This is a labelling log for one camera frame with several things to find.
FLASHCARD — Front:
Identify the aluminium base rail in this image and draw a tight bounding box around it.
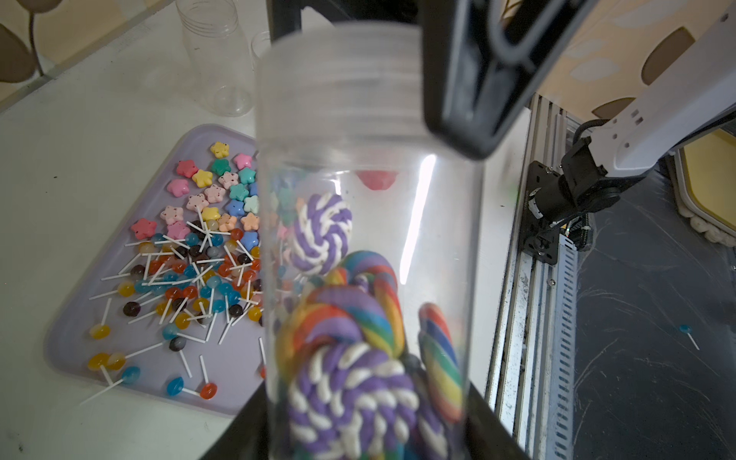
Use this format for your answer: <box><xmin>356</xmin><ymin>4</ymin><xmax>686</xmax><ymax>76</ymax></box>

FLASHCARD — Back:
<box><xmin>486</xmin><ymin>95</ymin><xmax>578</xmax><ymax>459</ymax></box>

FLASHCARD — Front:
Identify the red lidded clear jar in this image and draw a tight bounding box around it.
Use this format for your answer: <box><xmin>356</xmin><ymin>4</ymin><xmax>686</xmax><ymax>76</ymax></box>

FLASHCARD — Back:
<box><xmin>250</xmin><ymin>31</ymin><xmax>271</xmax><ymax>70</ymax></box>

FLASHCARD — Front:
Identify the yellow tray in background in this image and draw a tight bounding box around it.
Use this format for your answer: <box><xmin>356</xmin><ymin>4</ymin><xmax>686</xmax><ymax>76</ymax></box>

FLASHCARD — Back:
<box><xmin>672</xmin><ymin>130</ymin><xmax>735</xmax><ymax>248</ymax></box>

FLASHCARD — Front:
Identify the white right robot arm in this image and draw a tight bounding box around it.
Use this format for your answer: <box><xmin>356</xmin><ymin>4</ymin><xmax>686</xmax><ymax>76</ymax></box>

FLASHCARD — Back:
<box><xmin>256</xmin><ymin>1</ymin><xmax>735</xmax><ymax>268</ymax></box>

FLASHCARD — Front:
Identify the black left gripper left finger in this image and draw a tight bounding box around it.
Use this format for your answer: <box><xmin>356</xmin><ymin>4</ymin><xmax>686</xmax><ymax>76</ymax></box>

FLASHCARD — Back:
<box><xmin>201</xmin><ymin>396</ymin><xmax>268</xmax><ymax>460</ymax></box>

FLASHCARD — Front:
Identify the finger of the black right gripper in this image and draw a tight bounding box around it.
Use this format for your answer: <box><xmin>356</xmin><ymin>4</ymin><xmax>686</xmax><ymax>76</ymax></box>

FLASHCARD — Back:
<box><xmin>419</xmin><ymin>0</ymin><xmax>595</xmax><ymax>160</ymax></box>

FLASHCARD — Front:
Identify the pile of star candies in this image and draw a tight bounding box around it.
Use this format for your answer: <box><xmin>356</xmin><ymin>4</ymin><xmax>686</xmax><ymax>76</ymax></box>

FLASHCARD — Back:
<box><xmin>127</xmin><ymin>131</ymin><xmax>260</xmax><ymax>259</ymax></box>

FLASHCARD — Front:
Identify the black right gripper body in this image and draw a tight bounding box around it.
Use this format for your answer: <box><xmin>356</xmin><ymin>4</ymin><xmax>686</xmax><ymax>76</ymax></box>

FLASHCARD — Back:
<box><xmin>266</xmin><ymin>0</ymin><xmax>419</xmax><ymax>41</ymax></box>

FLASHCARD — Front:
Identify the lilac plastic tray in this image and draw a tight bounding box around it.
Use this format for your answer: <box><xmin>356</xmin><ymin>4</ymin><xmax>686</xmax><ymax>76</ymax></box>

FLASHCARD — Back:
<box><xmin>44</xmin><ymin>125</ymin><xmax>266</xmax><ymax>416</ymax></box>

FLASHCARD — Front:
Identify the clear jar of star candies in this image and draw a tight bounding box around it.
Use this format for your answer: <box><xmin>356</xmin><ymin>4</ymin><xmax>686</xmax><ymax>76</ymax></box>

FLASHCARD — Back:
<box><xmin>176</xmin><ymin>0</ymin><xmax>254</xmax><ymax>117</ymax></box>

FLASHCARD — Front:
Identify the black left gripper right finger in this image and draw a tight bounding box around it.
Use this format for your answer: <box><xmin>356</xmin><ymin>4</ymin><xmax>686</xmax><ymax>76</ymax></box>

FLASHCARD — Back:
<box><xmin>465</xmin><ymin>384</ymin><xmax>529</xmax><ymax>460</ymax></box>

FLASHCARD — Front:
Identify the pile of lollipops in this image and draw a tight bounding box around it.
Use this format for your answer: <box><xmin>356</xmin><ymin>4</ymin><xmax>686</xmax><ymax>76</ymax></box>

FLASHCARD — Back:
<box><xmin>70</xmin><ymin>243</ymin><xmax>266</xmax><ymax>414</ymax></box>

